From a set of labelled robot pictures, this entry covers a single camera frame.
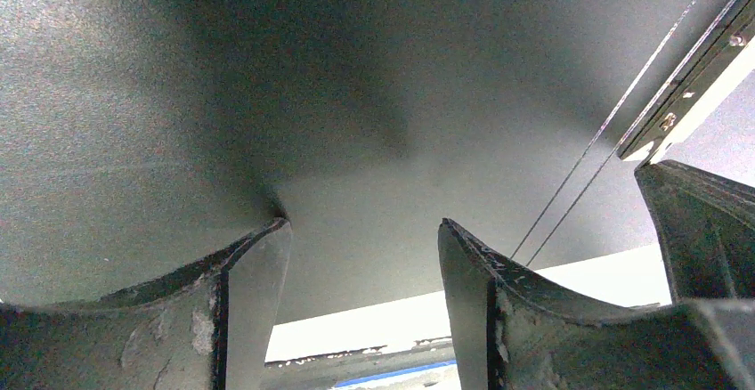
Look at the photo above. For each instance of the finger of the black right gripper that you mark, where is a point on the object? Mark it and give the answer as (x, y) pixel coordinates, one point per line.
(705, 229)

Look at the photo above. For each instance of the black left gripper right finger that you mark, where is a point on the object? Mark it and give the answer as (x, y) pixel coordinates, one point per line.
(512, 328)

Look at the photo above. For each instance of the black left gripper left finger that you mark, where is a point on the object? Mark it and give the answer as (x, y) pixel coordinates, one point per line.
(206, 325)

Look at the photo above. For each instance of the beige folder with black inside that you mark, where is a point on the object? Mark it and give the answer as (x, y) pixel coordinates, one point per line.
(140, 135)

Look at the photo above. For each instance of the metal folder clip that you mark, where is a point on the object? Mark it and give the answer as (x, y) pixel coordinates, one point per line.
(718, 62)

